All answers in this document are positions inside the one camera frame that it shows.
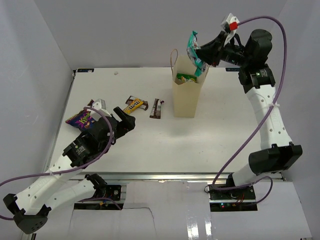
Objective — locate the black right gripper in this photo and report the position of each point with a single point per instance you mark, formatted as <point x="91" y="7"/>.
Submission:
<point x="212" y="52"/>

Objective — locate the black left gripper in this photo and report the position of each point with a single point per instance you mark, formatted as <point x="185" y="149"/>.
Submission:
<point x="126" y="124"/>

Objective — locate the teal Fox's candy bag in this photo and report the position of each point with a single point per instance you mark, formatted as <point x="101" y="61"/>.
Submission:
<point x="192" y="46"/>

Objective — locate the green Fox's candy bag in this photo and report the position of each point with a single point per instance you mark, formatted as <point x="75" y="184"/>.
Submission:
<point x="182" y="78"/>

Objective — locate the dark purple nut snack bag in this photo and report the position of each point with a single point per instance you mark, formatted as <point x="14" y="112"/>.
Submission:
<point x="82" y="120"/>

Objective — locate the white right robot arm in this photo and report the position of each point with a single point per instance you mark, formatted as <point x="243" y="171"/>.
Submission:
<point x="278" y="152"/>

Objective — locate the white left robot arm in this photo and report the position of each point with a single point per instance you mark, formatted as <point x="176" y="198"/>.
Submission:
<point x="31" y="207"/>

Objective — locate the beige paper bag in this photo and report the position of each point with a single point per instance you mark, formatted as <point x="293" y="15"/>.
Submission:
<point x="185" y="95"/>

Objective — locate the yellow M&M's packet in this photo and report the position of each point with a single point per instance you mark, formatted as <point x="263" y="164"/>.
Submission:
<point x="136" y="103"/>

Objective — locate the right blue table label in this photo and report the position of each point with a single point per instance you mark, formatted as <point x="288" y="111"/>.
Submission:
<point x="232" y="69"/>

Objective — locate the blue table label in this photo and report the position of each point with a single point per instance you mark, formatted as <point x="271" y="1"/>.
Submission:
<point x="85" y="70"/>
<point x="232" y="69"/>

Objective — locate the brown Hershey's chocolate bar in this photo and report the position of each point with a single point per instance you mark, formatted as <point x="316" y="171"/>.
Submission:
<point x="156" y="109"/>

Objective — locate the left blue table label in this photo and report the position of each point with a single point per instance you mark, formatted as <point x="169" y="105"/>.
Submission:
<point x="85" y="70"/>

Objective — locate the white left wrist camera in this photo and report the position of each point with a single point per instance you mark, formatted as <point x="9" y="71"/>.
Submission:
<point x="99" y="105"/>

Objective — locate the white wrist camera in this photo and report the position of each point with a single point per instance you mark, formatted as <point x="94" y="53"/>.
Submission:
<point x="230" y="25"/>
<point x="99" y="105"/>

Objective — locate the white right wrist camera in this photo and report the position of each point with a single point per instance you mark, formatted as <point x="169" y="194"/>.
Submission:
<point x="230" y="25"/>

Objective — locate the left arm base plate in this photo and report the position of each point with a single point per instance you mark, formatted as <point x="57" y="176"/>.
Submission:
<point x="110" y="192"/>

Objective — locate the aluminium front rail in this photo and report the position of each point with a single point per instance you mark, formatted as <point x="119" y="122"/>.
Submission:
<point x="193" y="177"/>

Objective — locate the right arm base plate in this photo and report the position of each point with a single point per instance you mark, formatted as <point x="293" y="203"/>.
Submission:
<point x="237" y="200"/>

